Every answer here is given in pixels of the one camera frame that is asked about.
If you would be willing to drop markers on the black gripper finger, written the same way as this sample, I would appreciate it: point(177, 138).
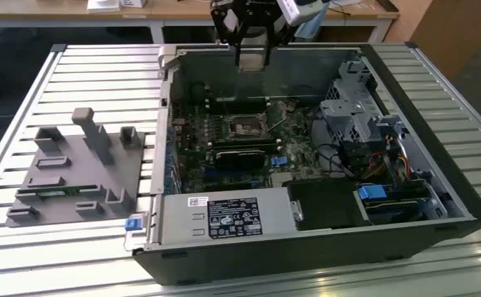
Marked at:
point(269, 52)
point(238, 52)

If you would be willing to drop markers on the silver CPU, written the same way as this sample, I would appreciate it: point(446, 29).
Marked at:
point(251, 63)

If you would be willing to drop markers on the black RAM slot bank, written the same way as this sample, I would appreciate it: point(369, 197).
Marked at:
point(233, 106)
point(243, 144)

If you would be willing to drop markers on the CPU socket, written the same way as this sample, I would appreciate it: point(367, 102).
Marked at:
point(245, 127)

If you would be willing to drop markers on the pale blue teach pendant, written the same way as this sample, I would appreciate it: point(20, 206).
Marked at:
point(311, 26)

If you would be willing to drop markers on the metal drive cage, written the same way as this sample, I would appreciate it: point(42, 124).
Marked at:
point(338, 108)

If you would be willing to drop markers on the green motherboard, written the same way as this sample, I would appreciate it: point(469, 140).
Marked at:
point(297, 145)

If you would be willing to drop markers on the black graphics card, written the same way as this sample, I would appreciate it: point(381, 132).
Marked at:
point(239, 159)

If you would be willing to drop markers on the blue board connector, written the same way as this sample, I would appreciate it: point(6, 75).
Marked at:
point(278, 161)

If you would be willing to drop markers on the white box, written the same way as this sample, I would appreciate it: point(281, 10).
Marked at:
point(103, 6)

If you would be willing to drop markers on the silver chipset heatsink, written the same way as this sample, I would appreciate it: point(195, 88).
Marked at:
point(281, 179)

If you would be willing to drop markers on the wooden cabinet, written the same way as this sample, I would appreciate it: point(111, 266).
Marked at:
point(462, 31)

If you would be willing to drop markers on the wooden desk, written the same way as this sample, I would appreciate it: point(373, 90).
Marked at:
point(37, 14)

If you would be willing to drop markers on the black plastic shroud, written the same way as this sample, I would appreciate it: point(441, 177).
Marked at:
point(326, 204)

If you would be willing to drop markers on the blue disk carrier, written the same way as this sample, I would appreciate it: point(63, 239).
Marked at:
point(370, 193)

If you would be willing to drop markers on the grey parts rack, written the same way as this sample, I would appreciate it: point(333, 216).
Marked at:
point(78, 173)

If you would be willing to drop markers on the silver power supply unit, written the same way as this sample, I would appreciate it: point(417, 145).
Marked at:
point(182, 222)

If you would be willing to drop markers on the green RAM stick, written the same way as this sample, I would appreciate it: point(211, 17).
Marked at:
point(70, 190)

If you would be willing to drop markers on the blue case latch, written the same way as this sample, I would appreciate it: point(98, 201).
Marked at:
point(131, 224)

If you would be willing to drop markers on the metal disk bay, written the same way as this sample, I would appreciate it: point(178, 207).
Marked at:
point(437, 207)

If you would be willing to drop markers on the black PC case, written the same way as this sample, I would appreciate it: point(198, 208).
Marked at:
point(263, 263)

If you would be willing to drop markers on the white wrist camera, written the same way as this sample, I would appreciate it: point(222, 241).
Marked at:
point(289, 10)

